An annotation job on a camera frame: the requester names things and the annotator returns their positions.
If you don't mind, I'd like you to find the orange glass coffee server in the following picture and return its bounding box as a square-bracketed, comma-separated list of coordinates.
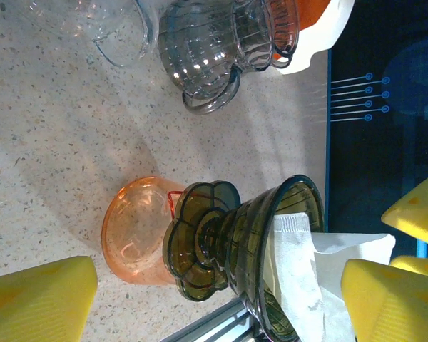
[101, 176, 186, 286]

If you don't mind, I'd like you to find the olive green coffee dripper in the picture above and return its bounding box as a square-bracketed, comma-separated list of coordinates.
[163, 174, 325, 342]

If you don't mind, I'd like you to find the grey glass coffee server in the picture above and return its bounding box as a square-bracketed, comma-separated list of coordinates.
[158, 0, 301, 115]

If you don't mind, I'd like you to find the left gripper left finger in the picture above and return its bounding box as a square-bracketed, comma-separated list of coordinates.
[0, 255, 98, 342]

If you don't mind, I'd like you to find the white paper coffee filter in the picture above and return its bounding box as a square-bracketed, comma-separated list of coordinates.
[263, 212, 397, 342]

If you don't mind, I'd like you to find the aluminium front rail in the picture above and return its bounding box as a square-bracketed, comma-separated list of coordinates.
[160, 297, 268, 342]

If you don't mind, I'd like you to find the clear glass coffee server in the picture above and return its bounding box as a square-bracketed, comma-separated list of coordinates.
[21, 0, 158, 69]

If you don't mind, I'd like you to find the coffee filter package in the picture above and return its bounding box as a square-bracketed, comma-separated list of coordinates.
[270, 0, 356, 76]

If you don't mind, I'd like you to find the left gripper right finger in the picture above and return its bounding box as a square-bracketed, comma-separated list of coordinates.
[341, 259, 428, 342]

